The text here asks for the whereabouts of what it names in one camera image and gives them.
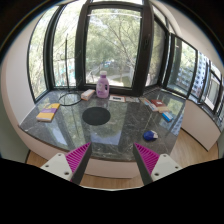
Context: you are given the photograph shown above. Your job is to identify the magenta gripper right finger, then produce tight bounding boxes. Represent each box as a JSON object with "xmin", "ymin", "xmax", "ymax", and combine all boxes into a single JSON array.
[{"xmin": 133, "ymin": 143, "xmax": 182, "ymax": 185}]

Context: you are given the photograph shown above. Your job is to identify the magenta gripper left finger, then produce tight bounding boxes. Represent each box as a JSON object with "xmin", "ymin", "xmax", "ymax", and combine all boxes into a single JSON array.
[{"xmin": 42, "ymin": 143, "xmax": 92, "ymax": 185}]

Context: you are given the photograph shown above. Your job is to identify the round black mouse pad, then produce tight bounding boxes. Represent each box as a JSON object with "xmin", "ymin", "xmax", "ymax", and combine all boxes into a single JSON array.
[{"xmin": 82, "ymin": 107, "xmax": 111, "ymax": 126}]

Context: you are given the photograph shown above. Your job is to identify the small blue box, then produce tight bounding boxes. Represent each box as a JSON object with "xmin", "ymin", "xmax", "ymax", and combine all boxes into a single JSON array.
[{"xmin": 162, "ymin": 112, "xmax": 173, "ymax": 122}]

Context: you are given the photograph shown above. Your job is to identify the thin pastel booklet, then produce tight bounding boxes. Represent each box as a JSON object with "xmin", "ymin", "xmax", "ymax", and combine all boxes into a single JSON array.
[{"xmin": 139, "ymin": 97, "xmax": 158, "ymax": 112}]

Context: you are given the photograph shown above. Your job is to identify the red book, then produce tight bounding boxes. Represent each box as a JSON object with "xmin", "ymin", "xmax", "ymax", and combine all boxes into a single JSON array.
[{"xmin": 151, "ymin": 99, "xmax": 166, "ymax": 107}]

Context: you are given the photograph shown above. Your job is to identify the pink lotion bottle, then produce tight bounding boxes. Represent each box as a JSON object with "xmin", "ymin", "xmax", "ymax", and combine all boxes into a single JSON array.
[{"xmin": 96, "ymin": 71, "xmax": 109, "ymax": 98}]

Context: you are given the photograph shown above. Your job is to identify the dark framed bay window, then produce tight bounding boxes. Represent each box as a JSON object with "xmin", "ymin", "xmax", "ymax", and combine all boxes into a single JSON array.
[{"xmin": 28, "ymin": 0, "xmax": 224, "ymax": 121}]

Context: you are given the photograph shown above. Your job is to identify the black ring stand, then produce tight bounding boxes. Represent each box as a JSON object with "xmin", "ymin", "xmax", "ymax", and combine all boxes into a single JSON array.
[{"xmin": 58, "ymin": 33, "xmax": 83, "ymax": 107}]

